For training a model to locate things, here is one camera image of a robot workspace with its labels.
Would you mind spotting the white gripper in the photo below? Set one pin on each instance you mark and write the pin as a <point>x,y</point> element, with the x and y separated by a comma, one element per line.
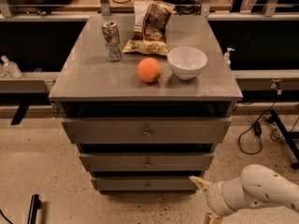
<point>215,197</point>

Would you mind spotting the grey bottom drawer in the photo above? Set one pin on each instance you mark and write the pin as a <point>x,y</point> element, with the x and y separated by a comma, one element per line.
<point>180,183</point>

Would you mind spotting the grey drawer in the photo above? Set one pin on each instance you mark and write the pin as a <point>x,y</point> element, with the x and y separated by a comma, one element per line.
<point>180,183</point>
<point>145,162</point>
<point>146,131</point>

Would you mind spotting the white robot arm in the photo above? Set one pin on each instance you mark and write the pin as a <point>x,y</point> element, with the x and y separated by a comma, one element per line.
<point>256,187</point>

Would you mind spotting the grey middle drawer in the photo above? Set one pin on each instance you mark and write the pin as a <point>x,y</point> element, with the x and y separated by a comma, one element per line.
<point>145,162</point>

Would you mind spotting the grey drawer cabinet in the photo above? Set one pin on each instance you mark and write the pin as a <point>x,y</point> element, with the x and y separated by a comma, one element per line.
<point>91,87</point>

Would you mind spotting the grey top drawer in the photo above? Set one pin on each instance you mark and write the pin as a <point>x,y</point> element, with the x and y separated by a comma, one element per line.
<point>146,131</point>

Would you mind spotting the black stand leg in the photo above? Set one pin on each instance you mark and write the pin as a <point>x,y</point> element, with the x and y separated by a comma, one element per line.
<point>289,137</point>

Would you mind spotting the white bowl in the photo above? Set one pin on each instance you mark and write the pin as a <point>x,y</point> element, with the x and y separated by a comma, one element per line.
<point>186,62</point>

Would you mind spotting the white pump bottle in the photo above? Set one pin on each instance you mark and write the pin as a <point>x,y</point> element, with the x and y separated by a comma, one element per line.
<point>227,55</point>

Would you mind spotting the orange fruit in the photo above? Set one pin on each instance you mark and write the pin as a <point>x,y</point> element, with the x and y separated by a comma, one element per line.
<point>149,70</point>

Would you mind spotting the black bar on floor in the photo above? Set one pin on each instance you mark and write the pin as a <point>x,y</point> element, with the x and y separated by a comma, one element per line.
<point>34,206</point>

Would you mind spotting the brown chip bag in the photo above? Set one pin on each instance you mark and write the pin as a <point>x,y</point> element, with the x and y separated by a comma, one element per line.
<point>149,35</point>

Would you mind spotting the silver drink can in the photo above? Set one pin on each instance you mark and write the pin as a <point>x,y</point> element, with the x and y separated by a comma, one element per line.
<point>112,40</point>

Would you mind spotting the clear sanitizer bottle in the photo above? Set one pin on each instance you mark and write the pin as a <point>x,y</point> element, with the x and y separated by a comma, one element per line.
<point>11,68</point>

